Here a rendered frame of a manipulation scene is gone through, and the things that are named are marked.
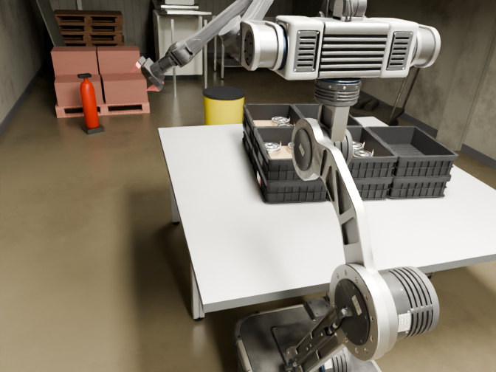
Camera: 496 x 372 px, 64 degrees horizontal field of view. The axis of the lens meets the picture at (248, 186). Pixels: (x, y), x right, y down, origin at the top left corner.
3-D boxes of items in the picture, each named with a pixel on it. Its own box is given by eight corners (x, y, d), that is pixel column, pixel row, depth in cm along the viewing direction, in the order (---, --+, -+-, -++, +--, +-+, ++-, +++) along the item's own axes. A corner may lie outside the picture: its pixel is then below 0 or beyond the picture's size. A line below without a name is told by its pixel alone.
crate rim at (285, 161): (334, 163, 176) (336, 158, 175) (268, 164, 171) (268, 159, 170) (309, 131, 210) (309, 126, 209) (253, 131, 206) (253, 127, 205)
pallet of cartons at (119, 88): (150, 114, 493) (145, 57, 461) (51, 118, 468) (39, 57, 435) (148, 97, 561) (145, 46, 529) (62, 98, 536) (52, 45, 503)
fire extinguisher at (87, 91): (86, 125, 453) (78, 70, 424) (109, 127, 451) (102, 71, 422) (76, 133, 430) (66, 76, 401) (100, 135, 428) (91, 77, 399)
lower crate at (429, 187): (446, 198, 195) (453, 177, 189) (388, 201, 190) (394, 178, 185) (406, 164, 229) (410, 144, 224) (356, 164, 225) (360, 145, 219)
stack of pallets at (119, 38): (126, 58, 777) (122, 10, 736) (127, 67, 710) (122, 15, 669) (61, 59, 746) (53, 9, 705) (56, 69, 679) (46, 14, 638)
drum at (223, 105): (237, 144, 424) (239, 85, 395) (246, 159, 391) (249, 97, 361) (200, 146, 414) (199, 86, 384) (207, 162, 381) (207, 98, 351)
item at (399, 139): (452, 178, 190) (459, 156, 184) (393, 180, 185) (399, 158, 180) (410, 146, 224) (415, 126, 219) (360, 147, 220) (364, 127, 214)
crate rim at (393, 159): (398, 162, 180) (399, 157, 179) (335, 163, 176) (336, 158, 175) (363, 130, 215) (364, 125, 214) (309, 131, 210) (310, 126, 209)
